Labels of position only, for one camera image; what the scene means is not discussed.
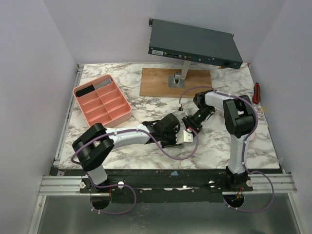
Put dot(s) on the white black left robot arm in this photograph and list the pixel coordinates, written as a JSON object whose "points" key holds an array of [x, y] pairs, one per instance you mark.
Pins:
{"points": [[93, 146]]}

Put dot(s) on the blue-grey rack network device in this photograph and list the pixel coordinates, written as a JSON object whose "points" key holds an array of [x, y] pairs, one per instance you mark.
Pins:
{"points": [[195, 44]]}

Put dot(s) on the pink compartment organizer tray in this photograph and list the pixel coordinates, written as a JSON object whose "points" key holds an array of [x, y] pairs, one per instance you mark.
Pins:
{"points": [[107, 105]]}

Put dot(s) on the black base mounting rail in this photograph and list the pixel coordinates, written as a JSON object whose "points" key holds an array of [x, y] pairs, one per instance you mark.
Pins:
{"points": [[160, 186]]}

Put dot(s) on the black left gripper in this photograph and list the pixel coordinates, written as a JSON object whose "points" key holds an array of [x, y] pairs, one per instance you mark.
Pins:
{"points": [[176, 130]]}

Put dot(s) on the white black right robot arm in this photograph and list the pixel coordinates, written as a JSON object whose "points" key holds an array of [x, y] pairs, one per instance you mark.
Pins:
{"points": [[240, 121]]}

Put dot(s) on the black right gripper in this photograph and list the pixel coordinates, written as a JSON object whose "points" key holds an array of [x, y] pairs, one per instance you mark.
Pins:
{"points": [[190, 122]]}

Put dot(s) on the red black utility knife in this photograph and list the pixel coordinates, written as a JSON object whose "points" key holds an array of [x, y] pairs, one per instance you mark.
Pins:
{"points": [[256, 93]]}

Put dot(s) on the wooden base board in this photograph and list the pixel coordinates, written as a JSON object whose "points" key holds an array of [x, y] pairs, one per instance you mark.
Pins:
{"points": [[164, 83]]}

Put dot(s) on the grey striped item in tray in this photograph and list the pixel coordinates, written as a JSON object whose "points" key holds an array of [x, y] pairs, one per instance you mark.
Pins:
{"points": [[103, 83]]}

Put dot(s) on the metal support stand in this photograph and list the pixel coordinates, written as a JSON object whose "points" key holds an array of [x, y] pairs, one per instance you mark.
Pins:
{"points": [[181, 74]]}

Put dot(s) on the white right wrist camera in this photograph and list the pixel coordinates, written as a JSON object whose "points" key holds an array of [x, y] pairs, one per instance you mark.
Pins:
{"points": [[183, 110]]}

